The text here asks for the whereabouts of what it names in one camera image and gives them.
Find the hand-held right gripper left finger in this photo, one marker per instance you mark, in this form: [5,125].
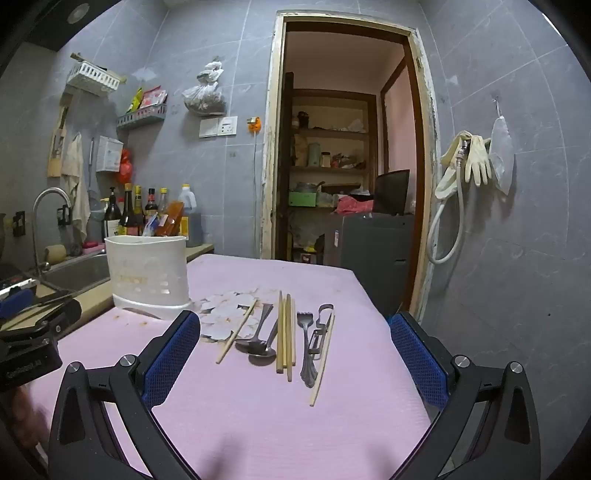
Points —
[171,360]

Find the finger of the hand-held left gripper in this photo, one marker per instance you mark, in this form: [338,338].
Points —
[60,318]
[16,302]

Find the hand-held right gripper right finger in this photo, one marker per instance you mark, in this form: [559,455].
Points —
[418,364]

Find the metal spoon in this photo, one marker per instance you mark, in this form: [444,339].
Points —
[247,344]
[262,353]

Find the white plastic utensil holder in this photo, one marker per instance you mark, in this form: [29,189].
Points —
[147,272]

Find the metal peeler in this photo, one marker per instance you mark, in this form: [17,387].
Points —
[318,332]

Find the metal fork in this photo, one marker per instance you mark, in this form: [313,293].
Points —
[307,350]

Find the person's left hand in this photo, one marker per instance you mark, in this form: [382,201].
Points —
[21,415]

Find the steel sink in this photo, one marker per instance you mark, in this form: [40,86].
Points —
[78,272]

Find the beige sponge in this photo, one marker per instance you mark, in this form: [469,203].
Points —
[55,254]

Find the pink dish cloth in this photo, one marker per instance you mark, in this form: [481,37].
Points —
[93,247]

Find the pink floral tablecloth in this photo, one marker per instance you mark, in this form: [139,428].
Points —
[240,415]

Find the metal faucet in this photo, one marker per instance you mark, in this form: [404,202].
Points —
[46,194]

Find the dark pump bottle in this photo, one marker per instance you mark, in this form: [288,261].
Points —
[111,217]

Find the grey cabinet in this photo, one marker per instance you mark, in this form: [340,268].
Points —
[376,258]

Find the dark soy sauce bottle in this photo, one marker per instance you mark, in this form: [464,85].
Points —
[128,212]

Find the blue white packet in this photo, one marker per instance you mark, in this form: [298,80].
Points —
[150,227]

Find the yellow cap sauce bottle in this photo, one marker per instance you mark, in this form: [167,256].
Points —
[139,203]

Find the orange packet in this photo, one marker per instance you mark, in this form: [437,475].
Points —
[171,219]

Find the beige hanging towel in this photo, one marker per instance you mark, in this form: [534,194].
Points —
[74,170]

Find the dark cap sauce bottle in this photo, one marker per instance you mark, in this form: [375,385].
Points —
[151,203]

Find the large oil jug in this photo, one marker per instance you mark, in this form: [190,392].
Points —
[190,212]

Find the clear yellow cap bottle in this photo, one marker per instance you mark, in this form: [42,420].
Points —
[163,201]

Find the wooden cutting board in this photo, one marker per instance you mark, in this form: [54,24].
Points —
[57,147]

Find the red plastic bag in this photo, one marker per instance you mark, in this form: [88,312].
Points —
[125,166]

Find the black monitor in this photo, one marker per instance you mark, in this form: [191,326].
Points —
[391,191]

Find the green box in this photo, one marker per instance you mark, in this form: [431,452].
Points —
[302,199]

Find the beige rubber glove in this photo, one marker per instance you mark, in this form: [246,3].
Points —
[478,161]
[450,161]

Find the small jar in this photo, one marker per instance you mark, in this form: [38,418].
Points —
[326,159]

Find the flat clear plastic bag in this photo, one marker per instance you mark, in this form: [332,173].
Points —
[502,152]

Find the yellow snack packet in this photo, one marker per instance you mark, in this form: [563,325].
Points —
[135,100]

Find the green thermos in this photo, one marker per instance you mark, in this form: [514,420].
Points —
[314,154]

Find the red snack packet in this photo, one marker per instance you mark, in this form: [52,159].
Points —
[153,97]

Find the wooden shelf unit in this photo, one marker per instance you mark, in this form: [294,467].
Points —
[330,134]

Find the hanging clear plastic bag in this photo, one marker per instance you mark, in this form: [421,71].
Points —
[204,97]

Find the black range hood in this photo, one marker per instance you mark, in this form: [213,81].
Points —
[51,27]

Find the black wall outlet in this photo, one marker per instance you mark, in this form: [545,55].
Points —
[64,215]
[19,224]

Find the white wall box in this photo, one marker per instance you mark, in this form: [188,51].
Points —
[110,154]

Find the grey wall shelf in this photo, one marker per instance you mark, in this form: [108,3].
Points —
[141,119]

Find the white wall basket rack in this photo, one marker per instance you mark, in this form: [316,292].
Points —
[92,78]

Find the white wall switch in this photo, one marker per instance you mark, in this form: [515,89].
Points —
[218,126]

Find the wooden door frame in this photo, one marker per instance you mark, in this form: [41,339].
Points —
[272,138]

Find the orange wall hook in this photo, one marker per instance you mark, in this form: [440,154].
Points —
[254,124]

